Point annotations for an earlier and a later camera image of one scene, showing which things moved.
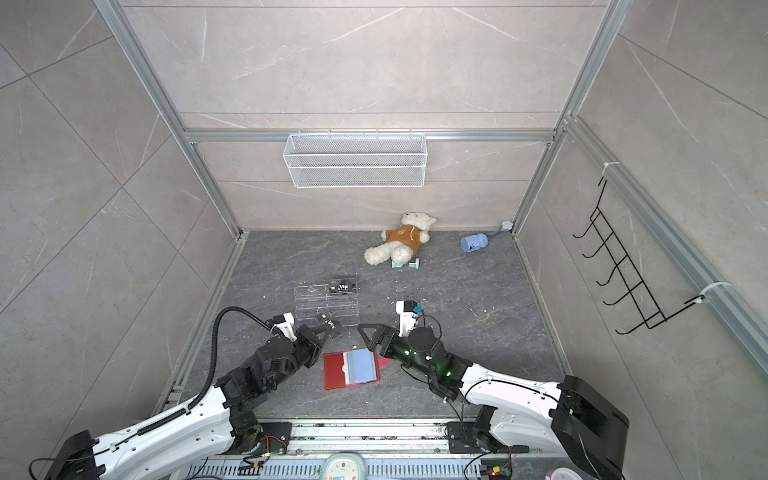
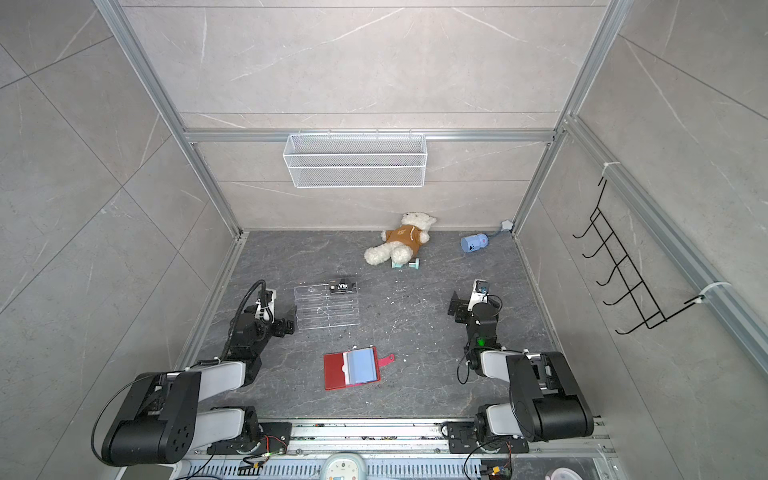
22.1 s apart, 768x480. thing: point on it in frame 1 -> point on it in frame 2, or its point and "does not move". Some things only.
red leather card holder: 350,368 does not move
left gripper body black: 305,348 -> 277,328
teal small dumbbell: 415,264 does not move
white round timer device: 343,466 does not move
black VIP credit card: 342,289 does not move
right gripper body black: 403,350 -> 464,313
